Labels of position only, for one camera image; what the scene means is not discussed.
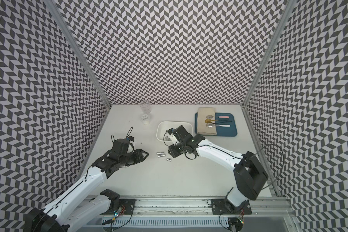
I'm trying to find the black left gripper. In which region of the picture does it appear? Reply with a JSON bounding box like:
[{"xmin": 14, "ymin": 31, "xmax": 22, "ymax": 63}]
[{"xmin": 119, "ymin": 148, "xmax": 149, "ymax": 167}]

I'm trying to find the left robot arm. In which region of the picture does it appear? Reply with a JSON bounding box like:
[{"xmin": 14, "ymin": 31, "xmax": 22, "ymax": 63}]
[{"xmin": 24, "ymin": 136, "xmax": 149, "ymax": 232}]

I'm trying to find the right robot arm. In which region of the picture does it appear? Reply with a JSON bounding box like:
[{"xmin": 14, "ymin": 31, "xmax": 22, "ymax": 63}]
[{"xmin": 163, "ymin": 126, "xmax": 269, "ymax": 214}]

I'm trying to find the white plastic storage box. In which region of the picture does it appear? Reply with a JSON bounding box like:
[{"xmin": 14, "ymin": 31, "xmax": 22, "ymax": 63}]
[{"xmin": 156, "ymin": 121, "xmax": 193, "ymax": 145}]

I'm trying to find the beige folded cloth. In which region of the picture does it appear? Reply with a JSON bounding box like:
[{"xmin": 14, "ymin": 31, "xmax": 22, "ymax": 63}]
[{"xmin": 196, "ymin": 107, "xmax": 218, "ymax": 136}]

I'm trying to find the clear drinking glass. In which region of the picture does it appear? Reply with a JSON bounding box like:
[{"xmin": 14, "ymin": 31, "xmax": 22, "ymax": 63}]
[{"xmin": 139, "ymin": 100, "xmax": 152, "ymax": 115}]

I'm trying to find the teal tray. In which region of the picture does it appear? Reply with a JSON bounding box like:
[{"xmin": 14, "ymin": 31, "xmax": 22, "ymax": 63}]
[{"xmin": 194, "ymin": 113, "xmax": 238, "ymax": 137}]

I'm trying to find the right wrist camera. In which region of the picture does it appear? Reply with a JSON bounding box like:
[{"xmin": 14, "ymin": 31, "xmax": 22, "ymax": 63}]
[{"xmin": 168, "ymin": 126, "xmax": 193, "ymax": 144}]

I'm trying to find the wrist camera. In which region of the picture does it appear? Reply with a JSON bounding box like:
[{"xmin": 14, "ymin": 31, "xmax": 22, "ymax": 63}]
[
  {"xmin": 112, "ymin": 138, "xmax": 134, "ymax": 155},
  {"xmin": 168, "ymin": 126, "xmax": 193, "ymax": 144}
]

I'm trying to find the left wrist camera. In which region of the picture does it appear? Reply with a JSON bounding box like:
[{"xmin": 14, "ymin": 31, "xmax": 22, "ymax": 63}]
[{"xmin": 112, "ymin": 138, "xmax": 134, "ymax": 155}]

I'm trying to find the white handled spoon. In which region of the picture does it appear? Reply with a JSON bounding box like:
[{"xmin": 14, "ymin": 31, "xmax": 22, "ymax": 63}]
[{"xmin": 206, "ymin": 123, "xmax": 231, "ymax": 128}]

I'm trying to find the gold black handled spoon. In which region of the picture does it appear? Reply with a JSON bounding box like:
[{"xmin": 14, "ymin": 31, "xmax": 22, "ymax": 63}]
[{"xmin": 205, "ymin": 119, "xmax": 231, "ymax": 124}]

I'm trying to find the pink handled spoon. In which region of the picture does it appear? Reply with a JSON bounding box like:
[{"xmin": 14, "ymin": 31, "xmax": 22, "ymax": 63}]
[{"xmin": 206, "ymin": 115, "xmax": 230, "ymax": 119}]

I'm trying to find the metal base rail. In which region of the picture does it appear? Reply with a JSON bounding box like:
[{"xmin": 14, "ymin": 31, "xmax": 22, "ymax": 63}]
[{"xmin": 121, "ymin": 197, "xmax": 295, "ymax": 217}]

